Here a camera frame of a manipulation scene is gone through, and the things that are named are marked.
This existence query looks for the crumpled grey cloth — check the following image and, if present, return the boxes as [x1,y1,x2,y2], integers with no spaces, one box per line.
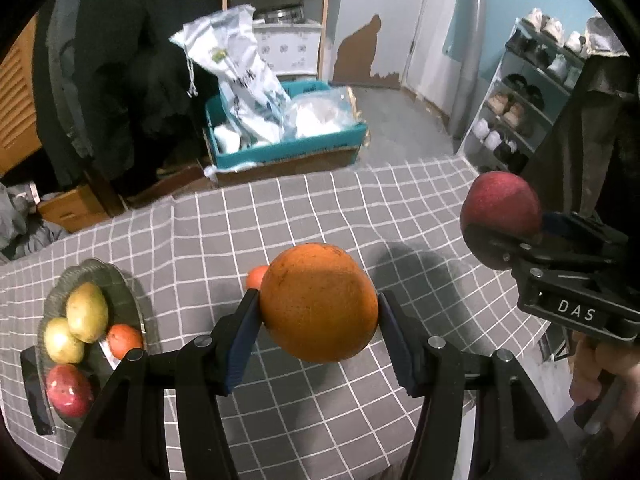
[0,182,67,263]

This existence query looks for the small dark orange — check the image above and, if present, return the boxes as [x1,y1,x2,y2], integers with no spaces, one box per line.
[246,265,271,291]

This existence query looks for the clear plastic bag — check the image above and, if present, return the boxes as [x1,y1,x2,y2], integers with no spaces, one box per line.
[287,87,363,138]

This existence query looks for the wooden crate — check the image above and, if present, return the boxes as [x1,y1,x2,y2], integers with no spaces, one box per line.
[37,185,111,233]

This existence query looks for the large orange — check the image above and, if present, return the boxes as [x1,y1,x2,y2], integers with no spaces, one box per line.
[258,243,379,364]

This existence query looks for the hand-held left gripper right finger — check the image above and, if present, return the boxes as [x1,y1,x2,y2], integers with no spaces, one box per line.
[376,290,586,480]

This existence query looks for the white printed bag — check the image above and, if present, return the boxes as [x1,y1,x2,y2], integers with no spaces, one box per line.
[169,5,293,146]

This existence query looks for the silver pipe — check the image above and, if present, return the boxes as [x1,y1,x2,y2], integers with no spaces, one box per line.
[450,0,488,138]

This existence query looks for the wooden louvre door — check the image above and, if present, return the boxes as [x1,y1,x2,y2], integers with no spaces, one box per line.
[0,22,46,173]

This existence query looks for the wooden shelf unit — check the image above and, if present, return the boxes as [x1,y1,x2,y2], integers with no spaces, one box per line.
[222,0,333,82]

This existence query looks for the shoe rack with shoes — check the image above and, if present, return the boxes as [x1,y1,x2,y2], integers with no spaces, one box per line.
[472,7,601,173]

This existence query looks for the red apple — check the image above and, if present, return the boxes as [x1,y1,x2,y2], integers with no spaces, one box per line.
[46,364,96,418]
[459,171,543,272]

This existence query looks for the grey checked tablecloth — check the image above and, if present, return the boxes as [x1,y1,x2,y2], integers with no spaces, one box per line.
[0,155,551,480]

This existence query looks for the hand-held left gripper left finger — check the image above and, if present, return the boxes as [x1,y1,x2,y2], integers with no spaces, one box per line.
[59,287,261,480]

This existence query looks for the teal cardboard box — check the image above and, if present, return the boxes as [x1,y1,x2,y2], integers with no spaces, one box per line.
[202,80,371,186]

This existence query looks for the white door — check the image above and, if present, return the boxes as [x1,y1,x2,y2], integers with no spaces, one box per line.
[400,0,461,102]

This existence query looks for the person's right hand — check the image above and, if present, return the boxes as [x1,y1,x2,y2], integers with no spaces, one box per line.
[570,330,640,411]

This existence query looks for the white patterned storage box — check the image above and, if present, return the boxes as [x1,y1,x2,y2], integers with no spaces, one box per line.
[252,22,321,81]

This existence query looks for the small tangerine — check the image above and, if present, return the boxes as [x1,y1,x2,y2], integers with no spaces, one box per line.
[106,324,145,361]

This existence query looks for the metal pot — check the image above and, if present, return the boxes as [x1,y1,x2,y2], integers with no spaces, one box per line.
[257,7,304,24]

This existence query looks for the small white packet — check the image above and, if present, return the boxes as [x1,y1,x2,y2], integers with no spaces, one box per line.
[215,125,242,154]

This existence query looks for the black phone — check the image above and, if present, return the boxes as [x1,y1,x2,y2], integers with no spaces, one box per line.
[20,347,56,436]

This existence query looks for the green yellow mango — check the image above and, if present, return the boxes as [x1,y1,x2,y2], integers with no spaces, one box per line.
[66,281,109,344]

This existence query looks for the clear glass bowl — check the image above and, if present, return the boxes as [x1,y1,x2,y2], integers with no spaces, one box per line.
[35,258,153,433]

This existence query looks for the yellow green apple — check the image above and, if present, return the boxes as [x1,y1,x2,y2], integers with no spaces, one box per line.
[43,317,86,365]

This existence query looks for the dark hanging coat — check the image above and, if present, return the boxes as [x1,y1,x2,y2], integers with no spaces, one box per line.
[35,0,226,196]

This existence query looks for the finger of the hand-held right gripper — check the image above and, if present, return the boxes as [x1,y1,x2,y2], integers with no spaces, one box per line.
[541,210,628,261]
[475,230,536,267]

